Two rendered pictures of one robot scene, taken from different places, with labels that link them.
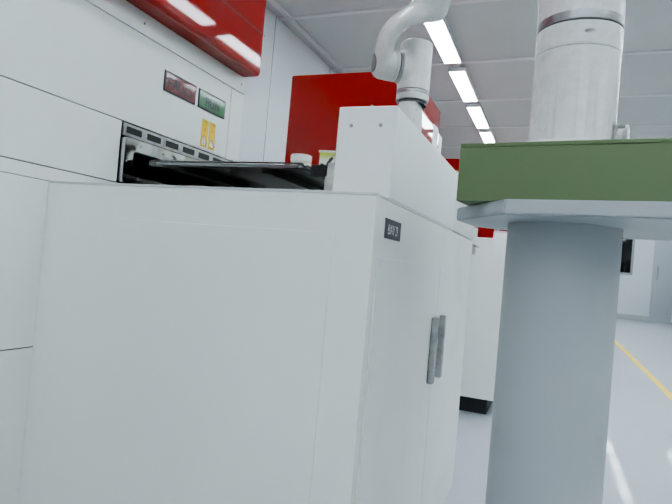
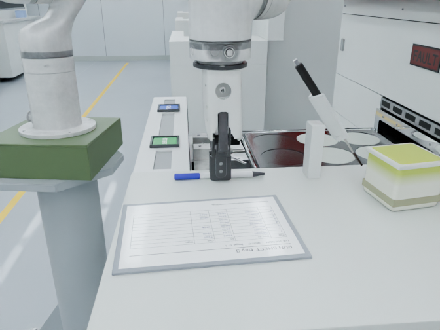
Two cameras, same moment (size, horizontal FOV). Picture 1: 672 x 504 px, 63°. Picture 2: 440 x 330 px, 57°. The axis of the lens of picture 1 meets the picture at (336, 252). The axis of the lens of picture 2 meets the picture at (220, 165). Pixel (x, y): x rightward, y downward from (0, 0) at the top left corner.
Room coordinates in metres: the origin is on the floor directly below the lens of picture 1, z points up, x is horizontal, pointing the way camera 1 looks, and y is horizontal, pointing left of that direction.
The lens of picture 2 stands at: (1.92, -0.42, 1.22)
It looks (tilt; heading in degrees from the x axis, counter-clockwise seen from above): 23 degrees down; 153
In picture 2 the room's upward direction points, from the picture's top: straight up
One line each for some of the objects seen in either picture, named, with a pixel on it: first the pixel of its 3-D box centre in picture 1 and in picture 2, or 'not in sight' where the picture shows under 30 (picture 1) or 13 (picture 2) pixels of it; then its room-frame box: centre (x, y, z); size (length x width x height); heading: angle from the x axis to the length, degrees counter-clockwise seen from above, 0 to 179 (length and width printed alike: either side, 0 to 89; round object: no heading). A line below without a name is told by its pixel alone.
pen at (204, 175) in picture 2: not in sight; (219, 175); (1.41, -0.16, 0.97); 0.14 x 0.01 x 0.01; 68
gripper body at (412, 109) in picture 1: (410, 122); (220, 95); (1.41, -0.16, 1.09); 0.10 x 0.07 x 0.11; 158
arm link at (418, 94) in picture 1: (412, 99); (220, 50); (1.41, -0.16, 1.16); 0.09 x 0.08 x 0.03; 158
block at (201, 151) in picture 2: not in sight; (211, 151); (1.13, -0.04, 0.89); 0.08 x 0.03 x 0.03; 68
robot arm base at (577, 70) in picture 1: (574, 96); (53, 93); (0.82, -0.34, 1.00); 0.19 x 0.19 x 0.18
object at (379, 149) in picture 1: (408, 181); (168, 153); (1.08, -0.13, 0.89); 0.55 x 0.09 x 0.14; 158
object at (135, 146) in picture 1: (186, 177); (418, 152); (1.35, 0.38, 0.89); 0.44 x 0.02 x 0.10; 158
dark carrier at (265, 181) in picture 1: (264, 179); (331, 156); (1.28, 0.18, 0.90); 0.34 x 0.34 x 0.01; 68
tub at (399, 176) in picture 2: (333, 164); (402, 176); (1.58, 0.03, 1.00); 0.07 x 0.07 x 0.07; 77
